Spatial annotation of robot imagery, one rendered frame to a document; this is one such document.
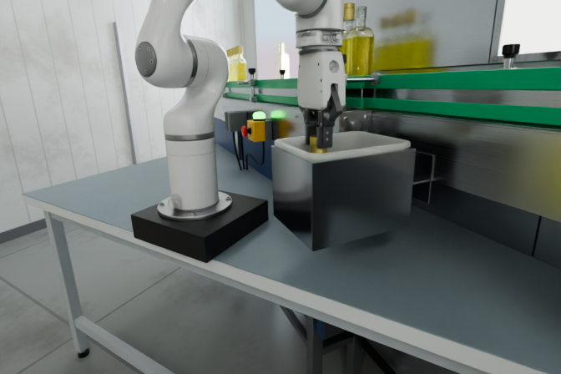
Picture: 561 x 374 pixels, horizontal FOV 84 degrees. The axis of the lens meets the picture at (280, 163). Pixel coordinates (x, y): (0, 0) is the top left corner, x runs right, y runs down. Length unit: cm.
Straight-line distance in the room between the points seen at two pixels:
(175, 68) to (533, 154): 65
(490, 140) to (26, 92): 302
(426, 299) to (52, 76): 306
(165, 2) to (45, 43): 253
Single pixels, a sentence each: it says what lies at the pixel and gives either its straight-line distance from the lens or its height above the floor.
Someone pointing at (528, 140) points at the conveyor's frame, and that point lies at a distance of 59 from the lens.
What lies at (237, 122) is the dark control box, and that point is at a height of 96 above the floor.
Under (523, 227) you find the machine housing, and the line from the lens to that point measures 87.
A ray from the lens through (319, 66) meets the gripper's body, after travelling 56.
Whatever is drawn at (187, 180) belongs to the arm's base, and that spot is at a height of 90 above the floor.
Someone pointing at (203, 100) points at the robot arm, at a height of 109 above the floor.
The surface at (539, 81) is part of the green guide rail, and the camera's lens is 60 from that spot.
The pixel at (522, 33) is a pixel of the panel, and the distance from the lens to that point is 81.
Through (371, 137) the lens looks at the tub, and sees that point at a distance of 71.
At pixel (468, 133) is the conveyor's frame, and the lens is 63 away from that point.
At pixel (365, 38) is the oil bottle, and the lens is 92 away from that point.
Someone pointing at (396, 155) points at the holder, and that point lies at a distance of 60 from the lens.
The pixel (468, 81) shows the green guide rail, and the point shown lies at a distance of 66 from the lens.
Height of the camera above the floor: 112
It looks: 15 degrees down
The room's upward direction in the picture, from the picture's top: 2 degrees counter-clockwise
